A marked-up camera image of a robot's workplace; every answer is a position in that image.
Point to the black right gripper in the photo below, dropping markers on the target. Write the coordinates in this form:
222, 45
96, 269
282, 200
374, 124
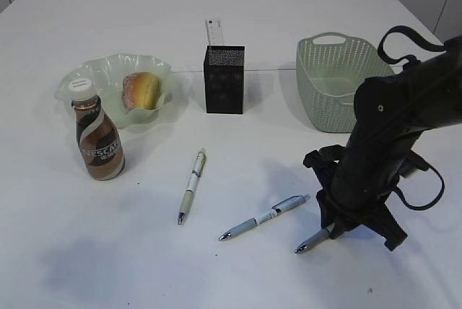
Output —
355, 186

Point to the clear plastic ruler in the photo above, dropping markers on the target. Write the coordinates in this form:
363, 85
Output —
214, 31

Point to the Nescafe coffee bottle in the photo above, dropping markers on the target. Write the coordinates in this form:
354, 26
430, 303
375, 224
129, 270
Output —
97, 137

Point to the white pen grey grip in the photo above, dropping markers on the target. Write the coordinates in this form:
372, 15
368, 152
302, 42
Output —
309, 244

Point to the blue clear pen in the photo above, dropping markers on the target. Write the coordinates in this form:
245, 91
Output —
276, 210

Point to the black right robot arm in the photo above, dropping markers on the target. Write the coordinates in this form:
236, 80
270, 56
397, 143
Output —
391, 114

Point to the green wavy glass plate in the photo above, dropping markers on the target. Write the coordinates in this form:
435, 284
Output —
107, 76

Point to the green plastic woven basket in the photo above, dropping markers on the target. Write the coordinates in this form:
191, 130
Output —
329, 69

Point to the sugared bread roll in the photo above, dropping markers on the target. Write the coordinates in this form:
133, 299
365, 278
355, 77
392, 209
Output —
140, 91

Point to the black mesh pen holder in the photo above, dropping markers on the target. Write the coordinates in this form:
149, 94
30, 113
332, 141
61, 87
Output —
224, 79

